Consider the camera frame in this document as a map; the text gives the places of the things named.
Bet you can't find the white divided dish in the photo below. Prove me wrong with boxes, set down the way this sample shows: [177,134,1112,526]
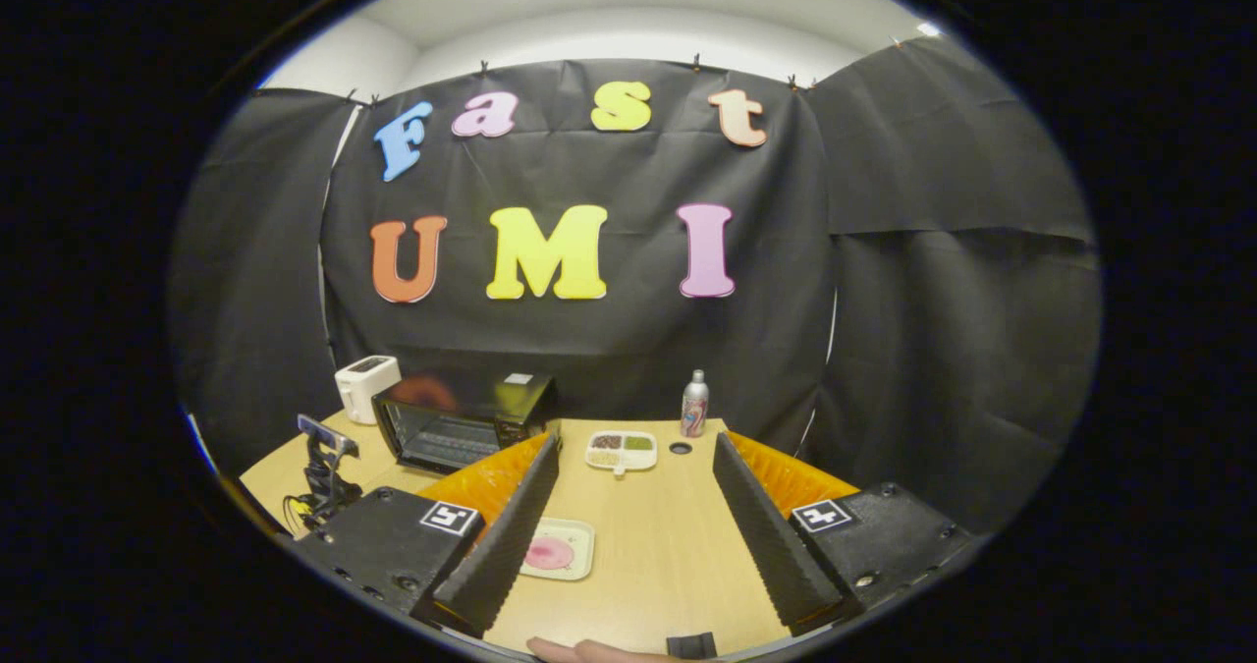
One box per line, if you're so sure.
[585,431,659,476]

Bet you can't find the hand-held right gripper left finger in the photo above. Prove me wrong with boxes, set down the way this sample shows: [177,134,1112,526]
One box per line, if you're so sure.
[278,433,566,641]

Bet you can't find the row of black cloth clips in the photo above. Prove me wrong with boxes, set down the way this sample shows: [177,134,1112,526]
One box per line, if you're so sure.
[344,36,904,106]

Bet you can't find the black backdrop cloth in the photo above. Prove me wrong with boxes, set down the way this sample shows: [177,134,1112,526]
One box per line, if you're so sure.
[165,34,1106,536]

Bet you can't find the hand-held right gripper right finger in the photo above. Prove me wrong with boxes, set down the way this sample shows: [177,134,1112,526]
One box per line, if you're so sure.
[711,430,988,637]

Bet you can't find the white plate with pink food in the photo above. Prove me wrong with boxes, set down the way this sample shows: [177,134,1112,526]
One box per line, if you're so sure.
[519,517,596,582]

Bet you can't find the black electric oven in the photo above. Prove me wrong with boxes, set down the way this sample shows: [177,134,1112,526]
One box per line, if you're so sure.
[371,372,559,475]

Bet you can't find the white toaster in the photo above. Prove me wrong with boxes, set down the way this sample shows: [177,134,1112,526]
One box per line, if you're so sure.
[334,355,403,426]

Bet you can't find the silver bottle with red label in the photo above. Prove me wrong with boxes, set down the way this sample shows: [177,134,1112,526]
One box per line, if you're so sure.
[681,369,710,439]

